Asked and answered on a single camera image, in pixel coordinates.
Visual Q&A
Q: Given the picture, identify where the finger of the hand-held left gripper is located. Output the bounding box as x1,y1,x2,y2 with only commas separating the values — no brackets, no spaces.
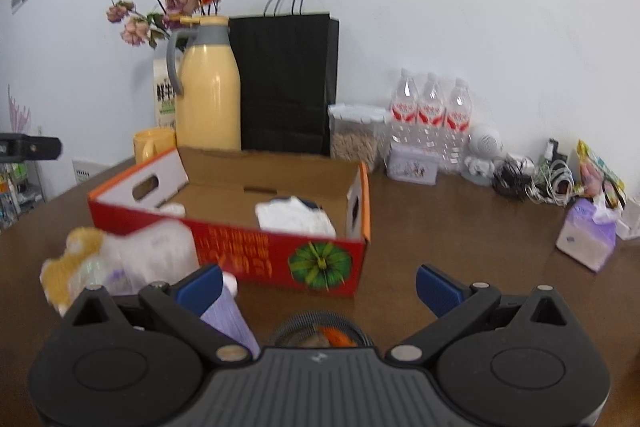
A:
0,133,63,160

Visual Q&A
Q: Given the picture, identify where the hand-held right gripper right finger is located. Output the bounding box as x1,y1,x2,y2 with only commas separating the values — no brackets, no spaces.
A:
385,264,582,366

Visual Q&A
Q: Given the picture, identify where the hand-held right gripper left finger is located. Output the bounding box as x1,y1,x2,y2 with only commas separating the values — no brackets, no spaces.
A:
64,264,261,368

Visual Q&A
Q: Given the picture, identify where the purple knit cloth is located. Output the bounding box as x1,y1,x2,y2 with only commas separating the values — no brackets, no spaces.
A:
200,272,261,355

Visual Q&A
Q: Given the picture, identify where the clear plastic container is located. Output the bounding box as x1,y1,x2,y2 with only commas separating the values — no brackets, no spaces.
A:
82,218,201,295

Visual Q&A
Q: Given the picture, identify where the red cardboard box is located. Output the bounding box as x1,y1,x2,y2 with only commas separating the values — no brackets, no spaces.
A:
87,146,372,298

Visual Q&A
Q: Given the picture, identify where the yellow and white plush toy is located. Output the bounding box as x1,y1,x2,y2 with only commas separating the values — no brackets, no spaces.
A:
40,227,108,318

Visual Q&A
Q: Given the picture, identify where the shelf with small items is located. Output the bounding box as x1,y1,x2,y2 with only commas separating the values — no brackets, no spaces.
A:
0,159,46,233

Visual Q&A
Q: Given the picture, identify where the orange small object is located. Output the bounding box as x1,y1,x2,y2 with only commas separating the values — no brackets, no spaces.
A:
322,327,359,349

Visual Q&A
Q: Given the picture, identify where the white cloth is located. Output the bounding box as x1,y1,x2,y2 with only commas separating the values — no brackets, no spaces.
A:
255,196,337,238

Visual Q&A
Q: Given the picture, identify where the yellow mug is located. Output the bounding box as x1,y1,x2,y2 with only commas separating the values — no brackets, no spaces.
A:
132,128,177,165

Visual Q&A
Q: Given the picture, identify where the pale purple tin box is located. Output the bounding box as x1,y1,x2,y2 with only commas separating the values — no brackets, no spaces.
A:
386,142,441,184

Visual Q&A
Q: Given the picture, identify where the white milk carton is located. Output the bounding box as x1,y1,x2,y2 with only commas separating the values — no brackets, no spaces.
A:
152,57,178,130

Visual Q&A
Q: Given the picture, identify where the purple tissue pack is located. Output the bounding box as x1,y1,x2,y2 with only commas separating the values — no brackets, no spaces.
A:
555,197,618,272

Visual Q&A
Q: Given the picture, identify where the white robot-shaped speaker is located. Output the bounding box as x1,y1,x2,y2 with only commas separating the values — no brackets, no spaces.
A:
464,123,506,186

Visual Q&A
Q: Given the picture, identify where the clear container of seeds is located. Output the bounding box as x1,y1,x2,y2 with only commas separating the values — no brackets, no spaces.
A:
327,103,391,172

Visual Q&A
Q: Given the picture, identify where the clear water bottle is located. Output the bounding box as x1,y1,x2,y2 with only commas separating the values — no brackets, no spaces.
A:
390,68,420,148
445,78,473,168
417,73,447,152

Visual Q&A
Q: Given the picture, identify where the yellow thermos jug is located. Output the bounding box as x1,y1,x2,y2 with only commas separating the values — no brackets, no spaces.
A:
166,14,243,152

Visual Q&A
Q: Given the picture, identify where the colourful snack packet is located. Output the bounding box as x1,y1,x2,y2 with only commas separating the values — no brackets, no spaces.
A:
575,139,627,210

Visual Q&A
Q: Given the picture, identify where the black paper bag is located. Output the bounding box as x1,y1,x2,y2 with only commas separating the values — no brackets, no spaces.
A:
228,0,341,156

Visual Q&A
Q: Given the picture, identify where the purple wall sticker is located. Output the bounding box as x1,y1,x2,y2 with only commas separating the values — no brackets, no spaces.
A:
6,84,32,135

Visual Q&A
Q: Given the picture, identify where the white wall socket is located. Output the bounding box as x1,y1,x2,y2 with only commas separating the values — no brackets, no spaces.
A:
72,158,108,184

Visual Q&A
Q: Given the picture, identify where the white cable bundle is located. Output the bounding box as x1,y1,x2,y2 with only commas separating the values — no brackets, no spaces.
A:
530,157,576,206

